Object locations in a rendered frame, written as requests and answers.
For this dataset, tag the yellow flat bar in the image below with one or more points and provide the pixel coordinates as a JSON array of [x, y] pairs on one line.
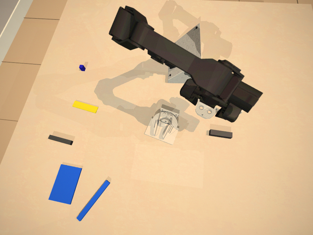
[[86, 107]]

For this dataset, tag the blue flat bar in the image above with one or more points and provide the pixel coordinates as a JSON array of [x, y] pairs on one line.
[[93, 200]]

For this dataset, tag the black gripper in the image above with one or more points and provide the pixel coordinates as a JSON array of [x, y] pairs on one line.
[[191, 92]]

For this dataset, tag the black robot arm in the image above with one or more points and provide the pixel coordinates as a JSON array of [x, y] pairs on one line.
[[131, 30]]

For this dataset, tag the blue rectangular plate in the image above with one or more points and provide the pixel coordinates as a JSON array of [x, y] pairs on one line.
[[65, 184]]

